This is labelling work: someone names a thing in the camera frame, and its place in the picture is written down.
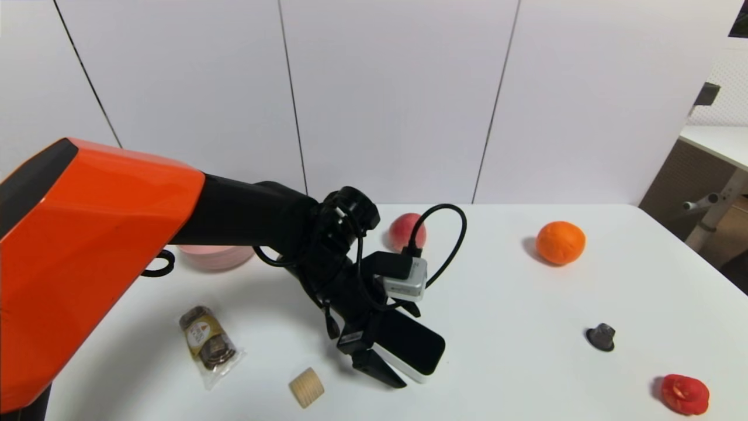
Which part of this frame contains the white perforated pegboard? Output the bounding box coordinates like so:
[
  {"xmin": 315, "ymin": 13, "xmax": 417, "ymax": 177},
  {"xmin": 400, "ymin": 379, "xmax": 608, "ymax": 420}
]
[{"xmin": 687, "ymin": 50, "xmax": 748, "ymax": 130}]

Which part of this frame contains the black bracket on panel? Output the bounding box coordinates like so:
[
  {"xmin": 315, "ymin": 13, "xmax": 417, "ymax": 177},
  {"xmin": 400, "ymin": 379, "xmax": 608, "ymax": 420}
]
[{"xmin": 693, "ymin": 82, "xmax": 721, "ymax": 108}]

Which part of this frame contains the pink bowl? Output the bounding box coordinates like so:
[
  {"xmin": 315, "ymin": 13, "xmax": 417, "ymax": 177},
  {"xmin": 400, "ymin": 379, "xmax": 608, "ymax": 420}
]
[{"xmin": 177, "ymin": 244, "xmax": 257, "ymax": 272}]

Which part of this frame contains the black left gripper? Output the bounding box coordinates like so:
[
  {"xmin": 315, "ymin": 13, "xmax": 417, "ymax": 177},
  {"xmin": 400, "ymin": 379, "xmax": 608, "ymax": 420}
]
[{"xmin": 304, "ymin": 260, "xmax": 446, "ymax": 389}]

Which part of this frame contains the brown partition panel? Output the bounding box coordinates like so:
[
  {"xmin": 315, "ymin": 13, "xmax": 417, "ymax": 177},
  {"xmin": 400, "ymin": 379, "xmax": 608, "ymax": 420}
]
[{"xmin": 638, "ymin": 140, "xmax": 739, "ymax": 242}]

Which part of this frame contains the clear packet of brown cookies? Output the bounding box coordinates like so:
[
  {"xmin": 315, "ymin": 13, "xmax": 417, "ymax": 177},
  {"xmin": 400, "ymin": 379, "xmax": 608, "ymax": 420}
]
[{"xmin": 178, "ymin": 304, "xmax": 246, "ymax": 390}]

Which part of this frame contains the orange fruit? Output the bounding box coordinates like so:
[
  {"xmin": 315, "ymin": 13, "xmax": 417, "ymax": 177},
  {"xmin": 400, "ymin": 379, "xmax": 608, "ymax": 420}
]
[{"xmin": 536, "ymin": 220, "xmax": 587, "ymax": 267}]

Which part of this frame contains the black camera cable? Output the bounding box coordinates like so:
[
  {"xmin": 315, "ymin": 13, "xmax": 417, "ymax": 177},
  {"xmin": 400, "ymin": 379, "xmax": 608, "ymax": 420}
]
[{"xmin": 407, "ymin": 203, "xmax": 468, "ymax": 289}]

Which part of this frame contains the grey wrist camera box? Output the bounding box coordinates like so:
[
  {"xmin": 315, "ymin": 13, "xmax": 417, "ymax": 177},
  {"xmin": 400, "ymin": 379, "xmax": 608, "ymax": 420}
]
[{"xmin": 365, "ymin": 251, "xmax": 428, "ymax": 303}]

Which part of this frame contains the black white board eraser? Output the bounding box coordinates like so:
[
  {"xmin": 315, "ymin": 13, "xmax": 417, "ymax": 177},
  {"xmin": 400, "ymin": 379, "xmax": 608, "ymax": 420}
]
[{"xmin": 372, "ymin": 309, "xmax": 446, "ymax": 385}]

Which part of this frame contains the red tomato piece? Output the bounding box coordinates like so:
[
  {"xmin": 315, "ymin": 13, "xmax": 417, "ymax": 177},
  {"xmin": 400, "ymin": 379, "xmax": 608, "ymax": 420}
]
[{"xmin": 660, "ymin": 374, "xmax": 711, "ymax": 416}]

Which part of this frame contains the small wooden cylinder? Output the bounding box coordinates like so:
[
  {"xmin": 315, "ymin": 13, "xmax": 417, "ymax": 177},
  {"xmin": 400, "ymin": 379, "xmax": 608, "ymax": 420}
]
[{"xmin": 288, "ymin": 367, "xmax": 325, "ymax": 409}]

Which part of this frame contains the red yellow peach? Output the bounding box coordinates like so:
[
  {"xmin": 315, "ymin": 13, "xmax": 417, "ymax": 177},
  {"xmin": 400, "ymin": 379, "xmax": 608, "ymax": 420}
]
[{"xmin": 389, "ymin": 213, "xmax": 428, "ymax": 254}]

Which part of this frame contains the small dark grey cap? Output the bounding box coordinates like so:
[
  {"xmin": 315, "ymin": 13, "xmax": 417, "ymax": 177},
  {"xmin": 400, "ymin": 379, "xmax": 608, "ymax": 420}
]
[{"xmin": 586, "ymin": 322, "xmax": 616, "ymax": 353}]

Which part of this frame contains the grey desk crank handle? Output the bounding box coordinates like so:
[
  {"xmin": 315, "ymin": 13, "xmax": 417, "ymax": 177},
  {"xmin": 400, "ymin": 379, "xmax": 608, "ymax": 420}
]
[{"xmin": 682, "ymin": 194, "xmax": 720, "ymax": 213}]

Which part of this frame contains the white desk leg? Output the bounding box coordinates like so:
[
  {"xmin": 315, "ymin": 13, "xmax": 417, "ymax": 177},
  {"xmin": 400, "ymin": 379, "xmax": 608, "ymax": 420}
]
[{"xmin": 684, "ymin": 170, "xmax": 748, "ymax": 254}]

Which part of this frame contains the white desk top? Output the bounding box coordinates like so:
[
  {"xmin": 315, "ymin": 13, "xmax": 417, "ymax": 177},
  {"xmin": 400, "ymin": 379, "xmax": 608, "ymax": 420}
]
[{"xmin": 678, "ymin": 126, "xmax": 748, "ymax": 174}]

